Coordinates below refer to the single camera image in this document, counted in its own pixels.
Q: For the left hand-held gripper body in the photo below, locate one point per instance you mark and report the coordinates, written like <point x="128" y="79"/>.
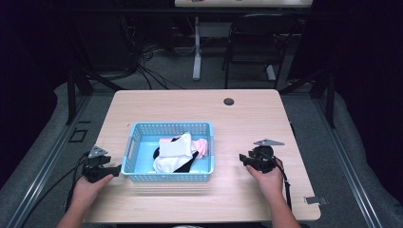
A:
<point x="95" y="169"/>

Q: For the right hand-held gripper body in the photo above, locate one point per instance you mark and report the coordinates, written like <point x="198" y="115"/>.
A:
<point x="263" y="158"/>

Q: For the white and pink socks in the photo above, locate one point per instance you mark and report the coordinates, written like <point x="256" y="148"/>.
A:
<point x="188" y="164"/>

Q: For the person's right hand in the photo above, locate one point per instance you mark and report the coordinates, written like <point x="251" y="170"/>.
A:
<point x="269" y="183"/>

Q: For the small metal bracket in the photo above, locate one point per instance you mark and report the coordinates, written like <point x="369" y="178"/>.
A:
<point x="316" y="200"/>

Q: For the black metal stand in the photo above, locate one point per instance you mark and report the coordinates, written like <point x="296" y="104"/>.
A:
<point x="72" y="95"/>
<point x="331" y="98"/>

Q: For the person's left hand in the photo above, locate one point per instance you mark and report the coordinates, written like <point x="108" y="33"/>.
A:
<point x="87" y="191"/>

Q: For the white sock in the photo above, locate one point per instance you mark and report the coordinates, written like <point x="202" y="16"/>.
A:
<point x="164" y="164"/>
<point x="175" y="146"/>

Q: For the aluminium floor rail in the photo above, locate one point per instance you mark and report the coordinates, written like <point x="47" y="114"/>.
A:
<point x="47" y="161"/>
<point x="348" y="164"/>

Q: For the white desk leg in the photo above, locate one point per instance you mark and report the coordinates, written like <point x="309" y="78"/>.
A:
<point x="271" y="72"/>
<point x="197" y="50"/>

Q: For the light blue plastic basket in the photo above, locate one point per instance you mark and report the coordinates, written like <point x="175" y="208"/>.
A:
<point x="139" y="148"/>

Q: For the black folding chair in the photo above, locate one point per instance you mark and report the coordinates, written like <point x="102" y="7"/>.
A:
<point x="259" y="34"/>

